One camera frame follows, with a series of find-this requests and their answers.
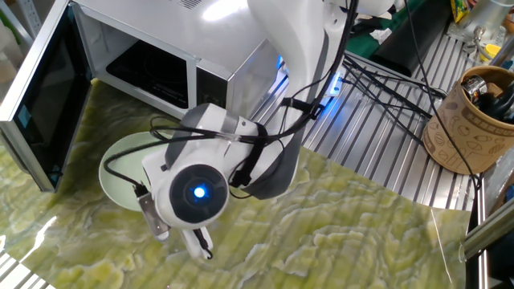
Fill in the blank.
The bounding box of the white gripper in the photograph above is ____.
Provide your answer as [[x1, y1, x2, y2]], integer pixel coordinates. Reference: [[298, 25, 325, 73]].
[[178, 226, 214, 262]]

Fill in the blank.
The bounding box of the pale green plate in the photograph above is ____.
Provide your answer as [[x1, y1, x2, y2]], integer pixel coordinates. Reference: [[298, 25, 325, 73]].
[[98, 131, 172, 213]]

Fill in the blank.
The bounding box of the dark glass microwave door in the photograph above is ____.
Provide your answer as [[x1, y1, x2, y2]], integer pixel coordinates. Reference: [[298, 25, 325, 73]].
[[0, 0, 93, 193]]

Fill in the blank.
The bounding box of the silver microwave oven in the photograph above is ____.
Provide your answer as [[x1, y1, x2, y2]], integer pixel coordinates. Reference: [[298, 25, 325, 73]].
[[71, 0, 292, 150]]

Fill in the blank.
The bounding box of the green marble pattern mat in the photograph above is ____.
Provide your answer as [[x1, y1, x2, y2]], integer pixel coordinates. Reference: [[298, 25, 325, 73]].
[[0, 78, 471, 289]]

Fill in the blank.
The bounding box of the green cloth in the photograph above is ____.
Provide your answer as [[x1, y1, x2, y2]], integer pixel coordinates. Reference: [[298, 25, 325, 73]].
[[345, 0, 426, 59]]

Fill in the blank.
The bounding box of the grey metal shelf upright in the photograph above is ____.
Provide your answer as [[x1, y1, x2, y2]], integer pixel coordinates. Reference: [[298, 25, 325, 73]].
[[15, 0, 43, 39]]

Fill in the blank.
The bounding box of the white paper scrap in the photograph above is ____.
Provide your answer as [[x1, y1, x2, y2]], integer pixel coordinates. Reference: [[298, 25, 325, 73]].
[[369, 26, 394, 45]]

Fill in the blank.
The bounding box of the brown printed cardboard bucket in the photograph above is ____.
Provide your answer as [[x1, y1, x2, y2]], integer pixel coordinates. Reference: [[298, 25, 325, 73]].
[[422, 65, 514, 176]]

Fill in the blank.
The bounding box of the long black box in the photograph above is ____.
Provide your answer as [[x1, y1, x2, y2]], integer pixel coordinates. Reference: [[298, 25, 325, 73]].
[[369, 0, 453, 77]]

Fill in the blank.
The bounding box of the aluminium profile bar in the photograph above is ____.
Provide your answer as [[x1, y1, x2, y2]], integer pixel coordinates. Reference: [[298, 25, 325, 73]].
[[463, 208, 514, 260]]

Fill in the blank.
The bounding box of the clear plastic bag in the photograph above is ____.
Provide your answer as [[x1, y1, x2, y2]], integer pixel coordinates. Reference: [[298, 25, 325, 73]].
[[483, 156, 514, 216]]

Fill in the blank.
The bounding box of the shiny tape roll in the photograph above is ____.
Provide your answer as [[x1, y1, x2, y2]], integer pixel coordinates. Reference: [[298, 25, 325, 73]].
[[460, 74, 489, 101]]

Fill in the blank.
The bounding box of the black tools bundle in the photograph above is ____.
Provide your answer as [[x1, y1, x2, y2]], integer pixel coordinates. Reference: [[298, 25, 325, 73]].
[[477, 79, 514, 124]]

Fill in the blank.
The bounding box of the yellow snack bag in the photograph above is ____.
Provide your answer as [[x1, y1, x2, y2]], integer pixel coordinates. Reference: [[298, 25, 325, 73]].
[[450, 0, 471, 24]]

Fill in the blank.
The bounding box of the small yellow object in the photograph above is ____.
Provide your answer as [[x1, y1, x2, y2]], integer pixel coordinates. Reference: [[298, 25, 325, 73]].
[[479, 43, 503, 63]]

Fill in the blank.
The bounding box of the silver bracket with blue cap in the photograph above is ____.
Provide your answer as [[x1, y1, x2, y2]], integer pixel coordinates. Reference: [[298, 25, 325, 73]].
[[135, 191, 172, 242]]

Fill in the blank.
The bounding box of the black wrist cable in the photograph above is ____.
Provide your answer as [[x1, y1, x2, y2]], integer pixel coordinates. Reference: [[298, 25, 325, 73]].
[[102, 0, 359, 198]]

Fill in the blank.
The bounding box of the black cable bundle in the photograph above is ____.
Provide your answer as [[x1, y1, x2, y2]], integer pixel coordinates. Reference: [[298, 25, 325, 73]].
[[341, 51, 447, 145]]

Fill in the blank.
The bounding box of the long black cable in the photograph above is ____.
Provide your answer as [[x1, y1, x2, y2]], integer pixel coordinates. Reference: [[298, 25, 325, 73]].
[[403, 0, 483, 192]]

